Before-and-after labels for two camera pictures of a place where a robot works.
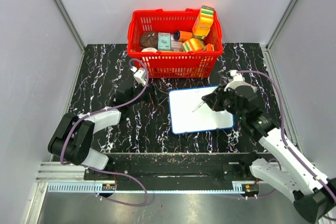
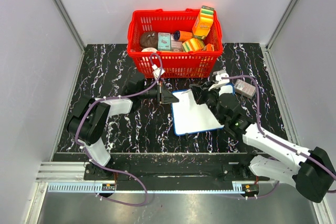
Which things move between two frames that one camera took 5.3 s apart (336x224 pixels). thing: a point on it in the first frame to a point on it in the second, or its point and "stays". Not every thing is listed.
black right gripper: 213,99 to 200,92
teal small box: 164,41 stays
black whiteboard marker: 199,106 to 186,91
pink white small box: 176,45 stays
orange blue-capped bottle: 182,35 stays
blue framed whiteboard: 183,102 stays
